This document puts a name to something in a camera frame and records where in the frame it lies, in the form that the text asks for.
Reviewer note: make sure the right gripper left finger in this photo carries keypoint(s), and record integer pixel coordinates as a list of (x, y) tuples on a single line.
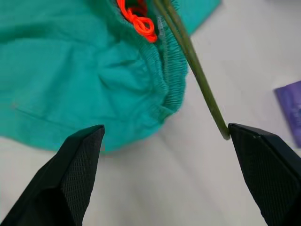
[(58, 183)]

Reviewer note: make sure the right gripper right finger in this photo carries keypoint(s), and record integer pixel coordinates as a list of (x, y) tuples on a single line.
[(270, 176)]

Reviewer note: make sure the green shorts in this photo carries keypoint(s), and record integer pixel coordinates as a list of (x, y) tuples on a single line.
[(70, 70)]

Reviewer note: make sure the small purple tissue box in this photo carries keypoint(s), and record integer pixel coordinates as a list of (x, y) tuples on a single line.
[(291, 110)]

